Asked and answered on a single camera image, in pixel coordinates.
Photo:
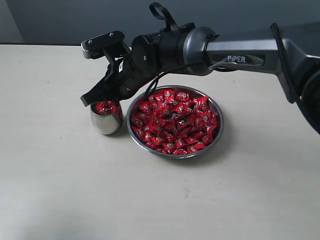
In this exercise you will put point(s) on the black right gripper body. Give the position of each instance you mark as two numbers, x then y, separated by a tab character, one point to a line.
123	79

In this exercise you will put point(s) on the red candies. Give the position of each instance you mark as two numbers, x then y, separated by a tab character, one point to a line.
105	108

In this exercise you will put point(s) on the stainless steel bowl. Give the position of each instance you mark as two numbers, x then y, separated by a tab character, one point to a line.
175	120

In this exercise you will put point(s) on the red wrapped candy top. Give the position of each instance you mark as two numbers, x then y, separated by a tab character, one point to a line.
168	93

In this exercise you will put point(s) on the red wrapped candy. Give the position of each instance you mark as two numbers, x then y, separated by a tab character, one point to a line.
195	148
139	122
168	93
201	103
169	147

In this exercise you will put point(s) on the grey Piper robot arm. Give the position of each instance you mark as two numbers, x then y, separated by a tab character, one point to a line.
292	53

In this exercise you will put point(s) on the stainless steel cup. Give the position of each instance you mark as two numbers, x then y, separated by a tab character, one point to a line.
107	124

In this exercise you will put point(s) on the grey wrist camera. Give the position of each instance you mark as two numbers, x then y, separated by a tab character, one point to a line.
110	45

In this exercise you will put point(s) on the red wrapped candy front right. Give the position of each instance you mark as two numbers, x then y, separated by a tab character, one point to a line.
195	148

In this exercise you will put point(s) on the red wrapped candy upper right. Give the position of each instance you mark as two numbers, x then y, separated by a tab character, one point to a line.
201	103

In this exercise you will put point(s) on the red wrapped candy front centre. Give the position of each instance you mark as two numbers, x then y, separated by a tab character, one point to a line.
169	147

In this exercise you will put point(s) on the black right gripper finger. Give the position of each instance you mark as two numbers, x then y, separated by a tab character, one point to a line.
97	94

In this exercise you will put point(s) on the red wrapped candy left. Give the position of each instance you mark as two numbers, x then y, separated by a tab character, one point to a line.
139	122

